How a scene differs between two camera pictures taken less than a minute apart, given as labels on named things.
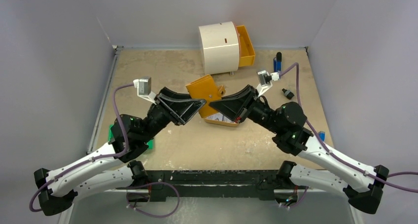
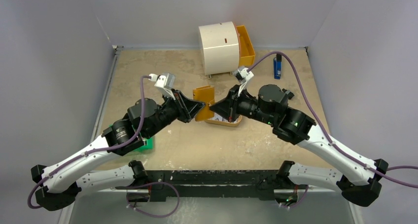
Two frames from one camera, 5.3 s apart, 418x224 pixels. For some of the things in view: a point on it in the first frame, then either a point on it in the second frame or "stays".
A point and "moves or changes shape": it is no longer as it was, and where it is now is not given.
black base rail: x=175 y=184 stays
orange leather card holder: x=205 y=88 moves or changes shape
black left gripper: x=179 y=108 stays
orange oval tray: x=221 y=122 stays
